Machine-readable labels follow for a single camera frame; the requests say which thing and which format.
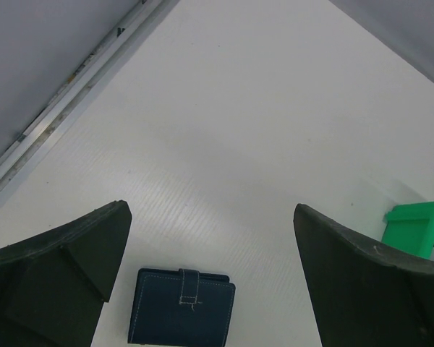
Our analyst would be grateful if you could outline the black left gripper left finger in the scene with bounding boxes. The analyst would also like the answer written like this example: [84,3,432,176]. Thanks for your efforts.
[0,200,132,346]

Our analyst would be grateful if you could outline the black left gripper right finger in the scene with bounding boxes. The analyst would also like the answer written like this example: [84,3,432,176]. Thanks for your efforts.
[293,204,434,346]

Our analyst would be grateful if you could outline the blue leather card holder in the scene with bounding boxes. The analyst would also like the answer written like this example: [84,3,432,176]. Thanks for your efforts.
[127,268,236,346]

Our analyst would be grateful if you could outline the green plastic bin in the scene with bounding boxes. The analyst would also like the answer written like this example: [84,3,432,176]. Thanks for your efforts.
[381,201,434,259]

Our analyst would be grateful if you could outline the aluminium table edge rail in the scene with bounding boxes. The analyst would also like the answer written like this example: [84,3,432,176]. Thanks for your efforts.
[0,1,177,208]

